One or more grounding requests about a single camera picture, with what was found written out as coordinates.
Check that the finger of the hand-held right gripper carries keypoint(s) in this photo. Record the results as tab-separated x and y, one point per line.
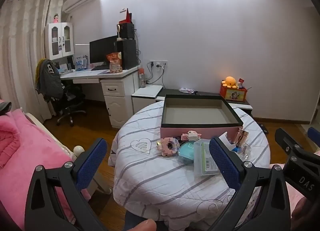
285	138
314	135

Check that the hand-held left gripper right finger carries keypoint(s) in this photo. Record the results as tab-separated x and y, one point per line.
225	163

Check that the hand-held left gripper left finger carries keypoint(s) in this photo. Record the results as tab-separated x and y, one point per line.
92	161

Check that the clear plastic box green label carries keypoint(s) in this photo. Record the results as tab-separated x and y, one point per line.
203	158

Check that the rose gold round case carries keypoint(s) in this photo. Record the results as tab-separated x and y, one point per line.
242	134

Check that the pink box with dark rim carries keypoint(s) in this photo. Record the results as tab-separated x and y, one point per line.
197	131

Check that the person's right hand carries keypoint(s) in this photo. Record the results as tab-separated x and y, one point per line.
303	214

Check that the person's left hand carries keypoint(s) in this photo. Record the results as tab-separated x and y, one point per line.
142	226

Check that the clear glass bottle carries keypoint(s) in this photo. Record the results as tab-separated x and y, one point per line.
245	151

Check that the teal round case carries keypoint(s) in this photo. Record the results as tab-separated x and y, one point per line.
187	154

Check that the white pink block cat toy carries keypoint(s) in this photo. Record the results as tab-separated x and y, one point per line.
191	134

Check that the black office chair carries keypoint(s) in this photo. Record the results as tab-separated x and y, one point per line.
70	103

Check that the round table striped cloth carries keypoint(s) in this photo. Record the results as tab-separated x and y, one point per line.
155	178

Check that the orange storage box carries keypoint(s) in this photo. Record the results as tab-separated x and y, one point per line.
233	94

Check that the small toy figures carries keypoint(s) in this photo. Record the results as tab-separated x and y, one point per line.
241	83

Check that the white desk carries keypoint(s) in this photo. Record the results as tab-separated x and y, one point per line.
117	91

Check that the orange octopus plush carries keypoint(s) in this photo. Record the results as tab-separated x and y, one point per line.
229	82

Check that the white printed cloth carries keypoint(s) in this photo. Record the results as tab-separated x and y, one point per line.
187	90

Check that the white side cabinet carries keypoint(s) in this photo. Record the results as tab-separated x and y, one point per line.
145	96

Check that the grey jacket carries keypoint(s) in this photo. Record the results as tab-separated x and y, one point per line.
50	78

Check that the clear bottle with red cap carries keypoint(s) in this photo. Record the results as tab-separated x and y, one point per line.
142	78

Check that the orange snack bag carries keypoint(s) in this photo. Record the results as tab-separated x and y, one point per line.
115	62

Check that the dark cloth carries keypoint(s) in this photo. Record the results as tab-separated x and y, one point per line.
5	107

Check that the black computer monitor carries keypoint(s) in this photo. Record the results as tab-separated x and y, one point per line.
102	50

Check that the black computer tower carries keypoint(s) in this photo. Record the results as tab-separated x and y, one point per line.
127	55

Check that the white glass door cabinet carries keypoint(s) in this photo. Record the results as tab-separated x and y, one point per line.
60	41

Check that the cream curtain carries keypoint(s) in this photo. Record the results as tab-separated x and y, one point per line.
20	53

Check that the black speaker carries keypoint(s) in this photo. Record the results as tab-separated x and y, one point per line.
127	31

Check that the small doll figure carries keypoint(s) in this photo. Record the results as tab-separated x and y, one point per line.
56	18

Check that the red box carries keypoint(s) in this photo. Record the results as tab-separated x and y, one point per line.
128	16

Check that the white bed frame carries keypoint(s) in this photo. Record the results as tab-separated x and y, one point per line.
67	151

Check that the white wall outlet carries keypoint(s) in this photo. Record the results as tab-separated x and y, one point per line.
158	63

